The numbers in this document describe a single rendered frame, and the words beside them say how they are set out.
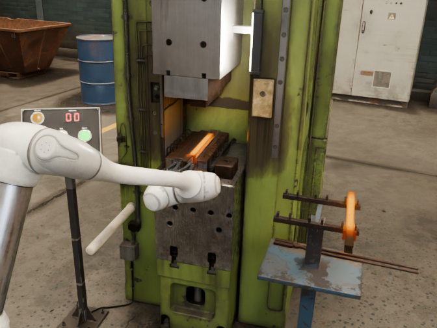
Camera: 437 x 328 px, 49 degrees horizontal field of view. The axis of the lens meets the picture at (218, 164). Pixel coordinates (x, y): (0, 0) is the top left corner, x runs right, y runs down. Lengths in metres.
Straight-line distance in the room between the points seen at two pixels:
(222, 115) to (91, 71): 4.30
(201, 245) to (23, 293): 1.25
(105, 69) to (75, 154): 5.39
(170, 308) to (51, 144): 1.46
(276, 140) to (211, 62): 0.47
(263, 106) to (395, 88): 5.27
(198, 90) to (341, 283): 0.98
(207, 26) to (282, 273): 1.03
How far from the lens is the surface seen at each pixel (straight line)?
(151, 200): 1.75
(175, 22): 2.04
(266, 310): 2.66
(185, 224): 2.25
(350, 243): 1.68
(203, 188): 1.71
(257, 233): 2.40
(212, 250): 2.27
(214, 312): 2.55
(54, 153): 1.30
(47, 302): 3.00
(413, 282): 3.32
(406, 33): 7.17
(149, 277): 2.76
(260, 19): 2.05
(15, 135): 1.43
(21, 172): 1.42
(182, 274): 2.41
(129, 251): 2.64
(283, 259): 2.04
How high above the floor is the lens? 1.80
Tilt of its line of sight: 22 degrees down
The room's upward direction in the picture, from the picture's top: 2 degrees clockwise
